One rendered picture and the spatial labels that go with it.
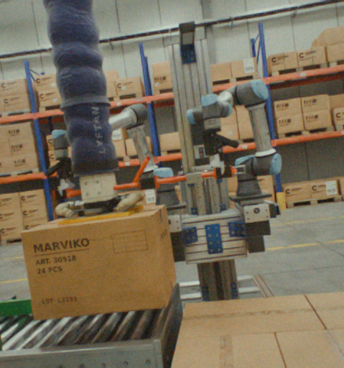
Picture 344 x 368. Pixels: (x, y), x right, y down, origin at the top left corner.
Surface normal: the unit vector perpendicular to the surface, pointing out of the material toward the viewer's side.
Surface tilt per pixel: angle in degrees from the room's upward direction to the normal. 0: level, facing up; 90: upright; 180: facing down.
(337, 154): 90
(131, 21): 90
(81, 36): 103
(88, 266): 90
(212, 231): 90
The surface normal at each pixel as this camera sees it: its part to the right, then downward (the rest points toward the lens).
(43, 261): -0.14, 0.07
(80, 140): -0.28, -0.14
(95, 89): 0.60, 0.16
